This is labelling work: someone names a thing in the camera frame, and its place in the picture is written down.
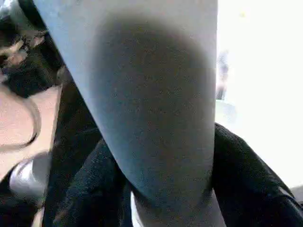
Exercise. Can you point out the black work mat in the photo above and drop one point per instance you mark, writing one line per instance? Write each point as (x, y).
(71, 123)

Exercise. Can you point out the white plastic table leg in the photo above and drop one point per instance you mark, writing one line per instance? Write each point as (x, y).
(154, 94)

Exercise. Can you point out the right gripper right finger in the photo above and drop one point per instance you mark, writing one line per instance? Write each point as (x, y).
(248, 184)

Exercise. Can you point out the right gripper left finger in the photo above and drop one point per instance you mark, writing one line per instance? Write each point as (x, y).
(94, 189)

